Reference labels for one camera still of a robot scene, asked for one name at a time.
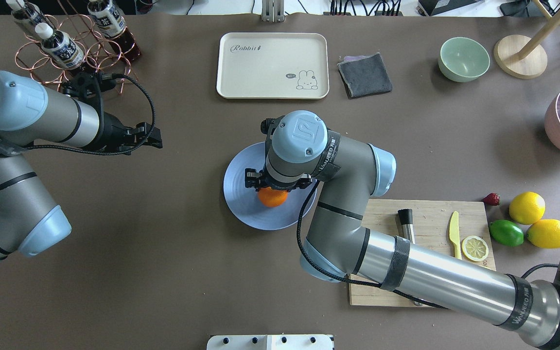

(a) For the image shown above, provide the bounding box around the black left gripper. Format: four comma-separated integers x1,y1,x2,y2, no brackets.
110,122,163,155

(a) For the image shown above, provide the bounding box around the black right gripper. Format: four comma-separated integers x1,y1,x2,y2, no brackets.
245,168,318,191

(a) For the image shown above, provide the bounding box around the orange fruit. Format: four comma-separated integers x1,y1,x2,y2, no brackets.
256,187,289,208

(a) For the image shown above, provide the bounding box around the blue plate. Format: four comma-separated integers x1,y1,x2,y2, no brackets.
224,142,315,230

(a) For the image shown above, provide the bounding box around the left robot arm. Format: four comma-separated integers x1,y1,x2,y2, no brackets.
0,70,162,262

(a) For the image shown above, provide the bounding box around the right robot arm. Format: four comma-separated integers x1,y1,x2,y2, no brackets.
245,110,560,350

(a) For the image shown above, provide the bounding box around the tea bottle front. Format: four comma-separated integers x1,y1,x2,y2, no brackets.
34,22,86,75

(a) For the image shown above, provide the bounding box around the tea bottle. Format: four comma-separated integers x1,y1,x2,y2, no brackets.
6,0,53,41
87,0,141,63
34,22,86,75

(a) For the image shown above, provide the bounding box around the cream rabbit tray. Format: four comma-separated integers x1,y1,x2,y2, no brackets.
216,33,330,100

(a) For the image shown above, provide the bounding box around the tea bottle right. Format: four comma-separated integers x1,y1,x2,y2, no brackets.
87,0,141,63

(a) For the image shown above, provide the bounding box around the grey folded cloth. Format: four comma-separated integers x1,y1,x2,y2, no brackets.
336,52,393,98

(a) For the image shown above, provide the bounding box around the steel muddler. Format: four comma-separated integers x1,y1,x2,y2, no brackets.
397,209,425,307

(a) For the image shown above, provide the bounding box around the tea bottle left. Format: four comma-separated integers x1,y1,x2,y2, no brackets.
6,0,53,41

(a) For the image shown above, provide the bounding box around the white control box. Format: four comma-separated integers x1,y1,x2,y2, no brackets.
206,334,335,350

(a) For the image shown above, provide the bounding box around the yellow plastic knife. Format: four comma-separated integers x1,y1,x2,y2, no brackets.
448,211,462,260

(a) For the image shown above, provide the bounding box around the lemon slice upper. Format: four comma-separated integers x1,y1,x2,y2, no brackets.
461,236,489,262

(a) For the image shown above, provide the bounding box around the red strawberry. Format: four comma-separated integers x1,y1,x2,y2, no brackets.
482,192,501,206

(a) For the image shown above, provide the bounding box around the green bowl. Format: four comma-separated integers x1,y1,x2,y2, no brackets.
438,37,490,83

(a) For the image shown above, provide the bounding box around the green lime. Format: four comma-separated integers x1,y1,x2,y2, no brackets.
489,219,525,246

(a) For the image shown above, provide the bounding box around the yellow lemon upper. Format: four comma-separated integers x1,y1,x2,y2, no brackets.
508,192,546,225

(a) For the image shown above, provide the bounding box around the yellow lemon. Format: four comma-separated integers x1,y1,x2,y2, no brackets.
526,219,560,249
508,192,546,225

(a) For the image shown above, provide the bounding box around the wooden stand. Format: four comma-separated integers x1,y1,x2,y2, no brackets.
493,0,560,80

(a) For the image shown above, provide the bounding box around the yellow lemon right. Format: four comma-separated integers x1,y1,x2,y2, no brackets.
526,219,560,249

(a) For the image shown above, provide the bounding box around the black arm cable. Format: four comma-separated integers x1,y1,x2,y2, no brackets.
0,73,157,161

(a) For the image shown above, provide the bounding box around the copper wire bottle rack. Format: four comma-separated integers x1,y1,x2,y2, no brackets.
14,0,138,90

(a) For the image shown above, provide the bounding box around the metal bracket at table edge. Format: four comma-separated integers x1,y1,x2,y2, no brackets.
261,0,285,23

